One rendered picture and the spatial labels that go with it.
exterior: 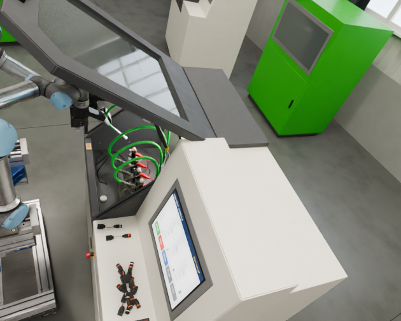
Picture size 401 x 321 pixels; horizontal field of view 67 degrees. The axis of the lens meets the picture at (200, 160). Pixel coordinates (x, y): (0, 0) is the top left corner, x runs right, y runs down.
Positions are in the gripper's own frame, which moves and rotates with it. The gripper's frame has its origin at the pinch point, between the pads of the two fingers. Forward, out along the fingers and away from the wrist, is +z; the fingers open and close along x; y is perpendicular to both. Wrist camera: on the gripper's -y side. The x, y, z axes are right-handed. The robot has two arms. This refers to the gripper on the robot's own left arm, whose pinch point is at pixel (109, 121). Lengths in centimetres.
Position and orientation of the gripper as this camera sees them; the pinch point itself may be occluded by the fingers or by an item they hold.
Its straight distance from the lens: 182.5
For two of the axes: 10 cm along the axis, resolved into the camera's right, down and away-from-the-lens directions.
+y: -8.8, 2.8, 3.8
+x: -2.2, 4.6, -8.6
